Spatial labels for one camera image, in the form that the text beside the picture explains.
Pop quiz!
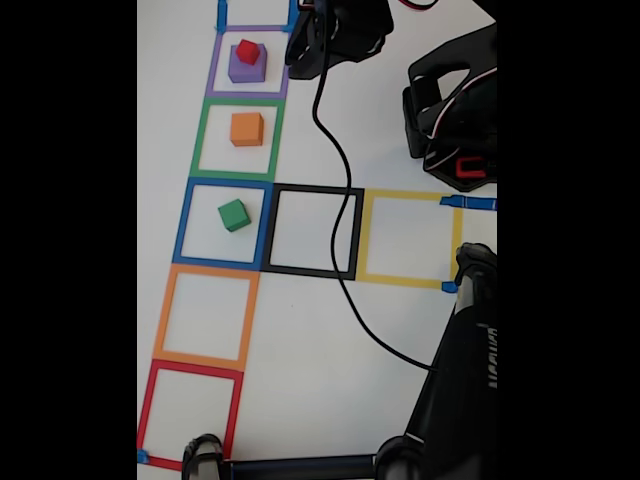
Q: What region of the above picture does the blue square frame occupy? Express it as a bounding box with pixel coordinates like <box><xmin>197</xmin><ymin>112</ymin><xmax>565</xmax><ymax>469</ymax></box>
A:
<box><xmin>172</xmin><ymin>177</ymin><xmax>275</xmax><ymax>271</ymax></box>

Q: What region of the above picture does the black camera tripod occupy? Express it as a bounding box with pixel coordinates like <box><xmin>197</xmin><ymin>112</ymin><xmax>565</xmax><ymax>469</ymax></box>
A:
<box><xmin>181</xmin><ymin>242</ymin><xmax>498</xmax><ymax>480</ymax></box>

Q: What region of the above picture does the red square frame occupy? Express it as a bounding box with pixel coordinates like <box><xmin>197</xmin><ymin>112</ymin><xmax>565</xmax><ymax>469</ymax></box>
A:
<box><xmin>136</xmin><ymin>358</ymin><xmax>245</xmax><ymax>472</ymax></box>

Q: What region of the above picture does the orange cube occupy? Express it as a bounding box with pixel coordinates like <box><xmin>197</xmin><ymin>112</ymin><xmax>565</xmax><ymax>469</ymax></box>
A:
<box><xmin>229</xmin><ymin>112</ymin><xmax>265</xmax><ymax>148</ymax></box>

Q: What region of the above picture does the green square frame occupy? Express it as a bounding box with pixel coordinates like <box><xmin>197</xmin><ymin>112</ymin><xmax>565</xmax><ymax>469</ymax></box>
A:
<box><xmin>188</xmin><ymin>98</ymin><xmax>286</xmax><ymax>182</ymax></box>

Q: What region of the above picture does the black camera cable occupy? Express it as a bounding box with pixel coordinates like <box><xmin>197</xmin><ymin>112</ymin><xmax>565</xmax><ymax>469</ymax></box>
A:
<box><xmin>312</xmin><ymin>49</ymin><xmax>442</xmax><ymax>374</ymax></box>

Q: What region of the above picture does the red table clamp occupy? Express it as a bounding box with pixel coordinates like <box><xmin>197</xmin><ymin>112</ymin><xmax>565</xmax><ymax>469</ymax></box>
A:
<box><xmin>455</xmin><ymin>156</ymin><xmax>487</xmax><ymax>180</ymax></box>

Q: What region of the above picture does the green cube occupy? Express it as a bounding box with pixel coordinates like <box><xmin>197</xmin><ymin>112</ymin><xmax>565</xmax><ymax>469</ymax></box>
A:
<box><xmin>217</xmin><ymin>198</ymin><xmax>251</xmax><ymax>233</ymax></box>

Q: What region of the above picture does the orange square frame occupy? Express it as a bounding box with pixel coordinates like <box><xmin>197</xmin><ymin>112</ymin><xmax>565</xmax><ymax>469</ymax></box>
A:
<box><xmin>152</xmin><ymin>263</ymin><xmax>261</xmax><ymax>372</ymax></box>

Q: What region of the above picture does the yellow square frame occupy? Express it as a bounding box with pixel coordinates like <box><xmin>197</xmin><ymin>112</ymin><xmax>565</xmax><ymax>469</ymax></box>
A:
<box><xmin>355</xmin><ymin>188</ymin><xmax>464</xmax><ymax>290</ymax></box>

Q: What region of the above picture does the black square frame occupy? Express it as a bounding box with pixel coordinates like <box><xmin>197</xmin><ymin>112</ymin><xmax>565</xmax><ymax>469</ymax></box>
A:
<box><xmin>259</xmin><ymin>183</ymin><xmax>365</xmax><ymax>281</ymax></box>

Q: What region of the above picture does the large purple cube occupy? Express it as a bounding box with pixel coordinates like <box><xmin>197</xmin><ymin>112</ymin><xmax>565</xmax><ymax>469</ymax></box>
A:
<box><xmin>228</xmin><ymin>43</ymin><xmax>269</xmax><ymax>85</ymax></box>

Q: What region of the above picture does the purple square frame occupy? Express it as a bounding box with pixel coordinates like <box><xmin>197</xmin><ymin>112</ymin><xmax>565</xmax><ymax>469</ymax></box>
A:
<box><xmin>204</xmin><ymin>24</ymin><xmax>294</xmax><ymax>100</ymax></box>

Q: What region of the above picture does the small red cube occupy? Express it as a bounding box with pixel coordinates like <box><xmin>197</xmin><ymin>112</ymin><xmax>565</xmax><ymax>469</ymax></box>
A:
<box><xmin>235</xmin><ymin>39</ymin><xmax>261</xmax><ymax>65</ymax></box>

